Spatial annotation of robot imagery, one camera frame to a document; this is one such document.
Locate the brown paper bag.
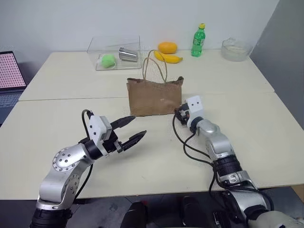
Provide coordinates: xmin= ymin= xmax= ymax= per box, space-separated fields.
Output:
xmin=125 ymin=57 xmax=185 ymax=117

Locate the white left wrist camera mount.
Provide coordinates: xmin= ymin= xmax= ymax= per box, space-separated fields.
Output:
xmin=86 ymin=114 xmax=113 ymax=157

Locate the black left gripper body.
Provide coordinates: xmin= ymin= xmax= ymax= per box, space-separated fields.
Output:
xmin=103 ymin=130 xmax=123 ymax=154

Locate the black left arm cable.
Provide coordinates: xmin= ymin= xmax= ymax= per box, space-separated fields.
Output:
xmin=73 ymin=109 xmax=96 ymax=200

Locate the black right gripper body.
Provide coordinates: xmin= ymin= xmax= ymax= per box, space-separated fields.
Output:
xmin=174 ymin=103 xmax=191 ymax=126

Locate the grey laptop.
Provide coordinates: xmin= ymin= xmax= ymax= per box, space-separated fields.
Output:
xmin=0 ymin=50 xmax=27 ymax=127

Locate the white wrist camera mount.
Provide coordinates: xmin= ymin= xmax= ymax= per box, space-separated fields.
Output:
xmin=184 ymin=95 xmax=205 ymax=128
xmin=86 ymin=114 xmax=113 ymax=157

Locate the green plastic soda bottle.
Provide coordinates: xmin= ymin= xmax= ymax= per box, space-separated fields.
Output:
xmin=191 ymin=23 xmax=206 ymax=57

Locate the orange fruit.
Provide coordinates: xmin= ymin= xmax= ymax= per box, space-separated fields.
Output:
xmin=158 ymin=41 xmax=178 ymax=54

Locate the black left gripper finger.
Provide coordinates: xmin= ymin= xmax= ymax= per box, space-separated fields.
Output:
xmin=118 ymin=130 xmax=147 ymax=153
xmin=110 ymin=115 xmax=137 ymax=131

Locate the clear glass bowl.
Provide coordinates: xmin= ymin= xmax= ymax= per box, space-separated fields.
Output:
xmin=221 ymin=37 xmax=254 ymax=62

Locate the silver metal cup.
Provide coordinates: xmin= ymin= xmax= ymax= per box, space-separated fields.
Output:
xmin=118 ymin=47 xmax=139 ymax=63

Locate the fluffy green ball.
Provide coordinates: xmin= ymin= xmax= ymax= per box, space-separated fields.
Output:
xmin=95 ymin=54 xmax=117 ymax=70

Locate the yellow banana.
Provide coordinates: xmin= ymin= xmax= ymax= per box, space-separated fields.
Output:
xmin=153 ymin=50 xmax=184 ymax=64

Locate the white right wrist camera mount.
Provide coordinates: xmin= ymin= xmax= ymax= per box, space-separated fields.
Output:
xmin=184 ymin=95 xmax=205 ymax=128

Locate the grey robot torso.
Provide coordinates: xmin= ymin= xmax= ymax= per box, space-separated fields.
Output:
xmin=247 ymin=210 xmax=304 ymax=228

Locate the dark rounded shape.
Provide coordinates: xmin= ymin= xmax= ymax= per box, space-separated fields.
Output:
xmin=120 ymin=200 xmax=148 ymax=228

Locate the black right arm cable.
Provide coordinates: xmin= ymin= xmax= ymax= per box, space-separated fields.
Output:
xmin=171 ymin=113 xmax=223 ymax=193

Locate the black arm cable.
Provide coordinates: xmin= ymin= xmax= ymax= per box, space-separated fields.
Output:
xmin=171 ymin=113 xmax=223 ymax=193
xmin=73 ymin=109 xmax=96 ymax=200

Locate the clear plastic box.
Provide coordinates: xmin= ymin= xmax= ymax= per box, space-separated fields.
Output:
xmin=86 ymin=35 xmax=141 ymax=72

